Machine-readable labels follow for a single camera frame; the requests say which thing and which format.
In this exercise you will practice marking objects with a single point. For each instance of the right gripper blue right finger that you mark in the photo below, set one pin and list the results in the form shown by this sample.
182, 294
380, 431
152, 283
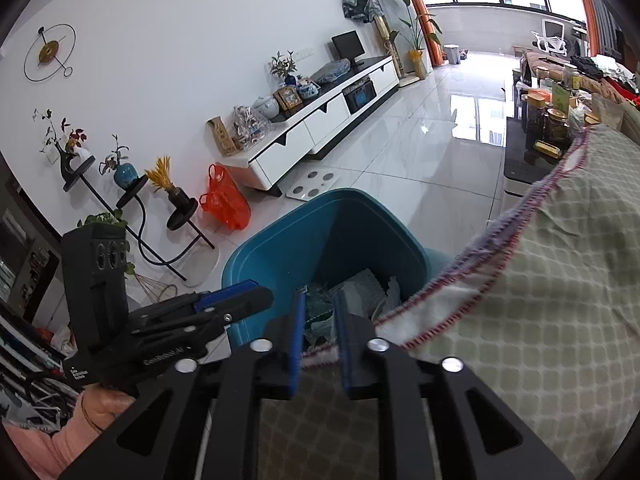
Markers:
343, 330

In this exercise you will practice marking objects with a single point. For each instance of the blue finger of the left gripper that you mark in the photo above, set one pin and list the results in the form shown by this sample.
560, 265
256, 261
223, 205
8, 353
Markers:
210, 299

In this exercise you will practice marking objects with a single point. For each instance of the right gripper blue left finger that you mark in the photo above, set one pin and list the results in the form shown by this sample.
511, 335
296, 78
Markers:
295, 338

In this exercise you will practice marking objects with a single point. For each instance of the white plastic bag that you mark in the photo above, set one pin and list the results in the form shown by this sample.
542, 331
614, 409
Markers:
364, 295

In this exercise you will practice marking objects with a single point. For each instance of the pink sleeve left forearm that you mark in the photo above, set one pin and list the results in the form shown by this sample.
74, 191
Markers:
48, 455

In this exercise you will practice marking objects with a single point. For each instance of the teal plastic trash bin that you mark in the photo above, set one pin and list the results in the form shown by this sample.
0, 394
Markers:
324, 242

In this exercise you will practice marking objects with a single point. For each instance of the left hand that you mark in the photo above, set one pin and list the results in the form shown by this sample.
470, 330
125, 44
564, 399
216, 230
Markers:
101, 406

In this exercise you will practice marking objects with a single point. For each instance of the black plant stand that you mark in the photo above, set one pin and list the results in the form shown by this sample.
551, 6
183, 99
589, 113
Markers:
74, 164

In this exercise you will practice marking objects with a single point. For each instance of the orange plastic bag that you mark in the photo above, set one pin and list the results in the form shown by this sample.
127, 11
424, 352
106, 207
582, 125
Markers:
223, 200

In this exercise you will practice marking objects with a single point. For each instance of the white bathroom scale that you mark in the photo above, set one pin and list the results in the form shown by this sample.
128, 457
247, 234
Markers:
314, 183

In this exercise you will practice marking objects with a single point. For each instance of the white black TV cabinet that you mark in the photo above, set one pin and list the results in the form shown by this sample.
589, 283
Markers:
314, 129

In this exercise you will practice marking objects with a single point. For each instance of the patterned green tablecloth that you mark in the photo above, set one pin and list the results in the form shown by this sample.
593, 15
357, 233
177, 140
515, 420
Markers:
544, 307

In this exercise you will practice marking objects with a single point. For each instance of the black monitor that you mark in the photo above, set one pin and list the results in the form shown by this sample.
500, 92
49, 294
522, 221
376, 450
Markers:
349, 46

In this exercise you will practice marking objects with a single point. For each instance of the tall green potted plant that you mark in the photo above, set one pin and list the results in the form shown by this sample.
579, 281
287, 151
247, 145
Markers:
416, 38

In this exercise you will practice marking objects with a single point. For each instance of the cluttered coffee table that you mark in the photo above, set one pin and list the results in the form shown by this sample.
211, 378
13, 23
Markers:
553, 100

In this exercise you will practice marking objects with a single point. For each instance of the white standing air conditioner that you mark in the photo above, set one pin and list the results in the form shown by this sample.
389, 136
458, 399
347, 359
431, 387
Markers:
395, 15

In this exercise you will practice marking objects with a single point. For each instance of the green brown sectional sofa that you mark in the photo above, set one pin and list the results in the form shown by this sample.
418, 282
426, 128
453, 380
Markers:
621, 85

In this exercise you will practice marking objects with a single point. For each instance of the white office chair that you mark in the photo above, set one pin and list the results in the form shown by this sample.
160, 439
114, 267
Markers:
551, 38

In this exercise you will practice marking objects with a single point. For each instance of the round wall clock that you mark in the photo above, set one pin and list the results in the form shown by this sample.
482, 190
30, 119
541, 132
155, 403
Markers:
50, 53

